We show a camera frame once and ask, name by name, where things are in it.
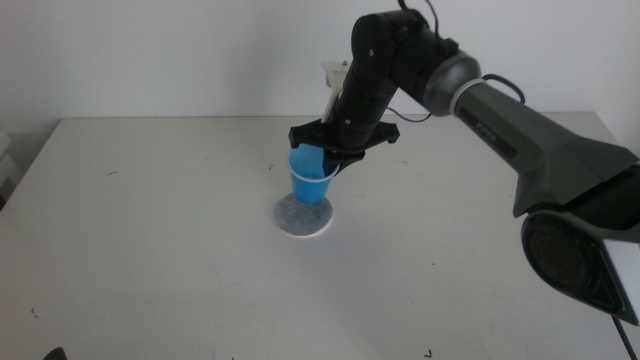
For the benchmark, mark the blue plastic cup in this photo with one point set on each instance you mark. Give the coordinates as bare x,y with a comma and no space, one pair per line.
310,190

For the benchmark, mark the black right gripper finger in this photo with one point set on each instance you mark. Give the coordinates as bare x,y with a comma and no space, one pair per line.
350,159
330,162

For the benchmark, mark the grey round cup mat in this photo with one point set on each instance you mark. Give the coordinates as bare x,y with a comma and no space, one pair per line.
300,222

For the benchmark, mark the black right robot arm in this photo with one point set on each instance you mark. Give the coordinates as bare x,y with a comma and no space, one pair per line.
540,150

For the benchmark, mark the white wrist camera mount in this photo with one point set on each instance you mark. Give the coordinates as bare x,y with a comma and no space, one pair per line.
334,75

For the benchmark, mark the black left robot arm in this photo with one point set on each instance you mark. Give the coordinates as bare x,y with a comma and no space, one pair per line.
55,354

